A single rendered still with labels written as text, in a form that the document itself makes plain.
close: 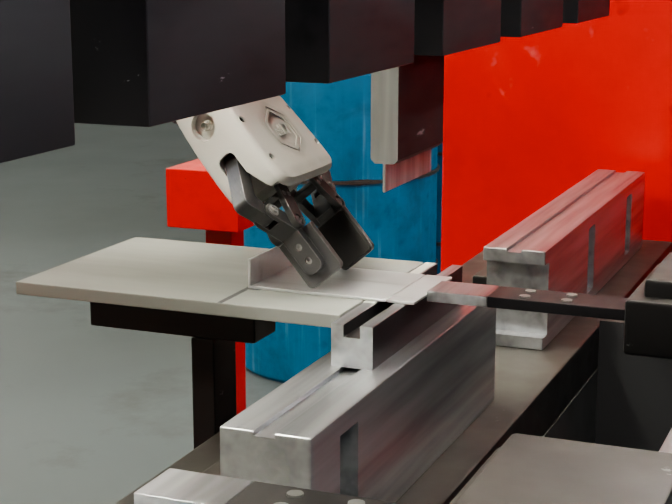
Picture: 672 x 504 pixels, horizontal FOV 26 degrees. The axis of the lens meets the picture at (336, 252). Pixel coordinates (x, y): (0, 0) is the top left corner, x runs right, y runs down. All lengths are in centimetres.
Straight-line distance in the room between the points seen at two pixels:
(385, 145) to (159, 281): 21
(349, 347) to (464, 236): 99
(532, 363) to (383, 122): 40
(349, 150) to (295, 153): 290
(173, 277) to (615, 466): 55
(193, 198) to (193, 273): 179
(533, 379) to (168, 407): 277
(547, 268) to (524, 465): 75
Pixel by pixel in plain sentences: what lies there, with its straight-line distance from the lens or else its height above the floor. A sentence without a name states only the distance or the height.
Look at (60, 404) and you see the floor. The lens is 407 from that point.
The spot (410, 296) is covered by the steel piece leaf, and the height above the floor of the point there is 100.
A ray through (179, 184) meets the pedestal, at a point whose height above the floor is 77.
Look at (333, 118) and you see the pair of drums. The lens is 397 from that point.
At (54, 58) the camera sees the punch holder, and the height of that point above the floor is 121.
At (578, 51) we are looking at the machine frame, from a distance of 189.
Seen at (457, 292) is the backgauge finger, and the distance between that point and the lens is 105.
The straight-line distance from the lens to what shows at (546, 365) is 133.
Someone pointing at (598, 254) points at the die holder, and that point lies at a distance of 159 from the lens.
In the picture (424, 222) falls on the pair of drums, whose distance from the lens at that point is 416.
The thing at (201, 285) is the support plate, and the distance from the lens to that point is 109.
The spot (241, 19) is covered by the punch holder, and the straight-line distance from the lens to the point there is 70.
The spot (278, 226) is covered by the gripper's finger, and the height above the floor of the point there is 105.
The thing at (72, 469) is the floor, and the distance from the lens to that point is 359.
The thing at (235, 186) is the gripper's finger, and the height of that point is 108.
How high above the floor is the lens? 125
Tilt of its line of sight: 12 degrees down
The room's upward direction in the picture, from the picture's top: straight up
